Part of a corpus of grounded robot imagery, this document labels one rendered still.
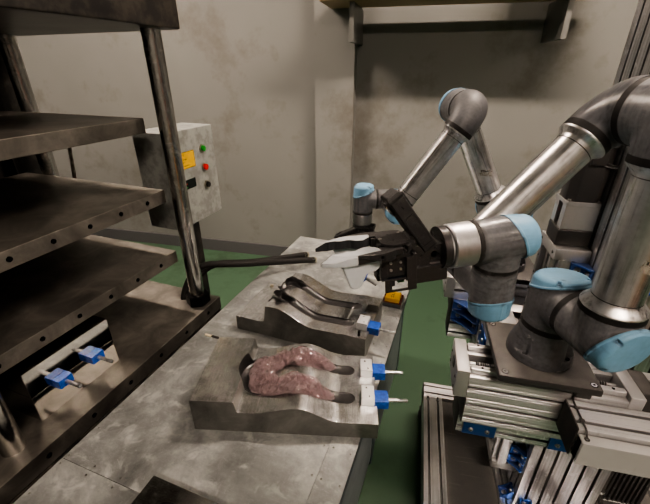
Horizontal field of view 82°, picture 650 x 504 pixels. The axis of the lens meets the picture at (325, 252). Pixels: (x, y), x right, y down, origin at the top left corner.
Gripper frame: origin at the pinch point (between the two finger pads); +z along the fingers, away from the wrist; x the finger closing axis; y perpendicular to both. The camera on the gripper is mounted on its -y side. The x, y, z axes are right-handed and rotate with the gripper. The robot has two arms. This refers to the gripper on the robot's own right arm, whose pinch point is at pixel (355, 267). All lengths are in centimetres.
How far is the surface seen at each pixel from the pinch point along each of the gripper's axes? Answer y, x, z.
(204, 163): -72, 4, -36
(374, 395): 23, -57, 7
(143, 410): -40, -79, 15
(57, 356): -66, -81, 0
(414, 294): 13, 141, 95
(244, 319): -32.0, -36.1, 9.9
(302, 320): -9.0, -34.4, 5.6
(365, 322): 12.8, -30.7, 3.4
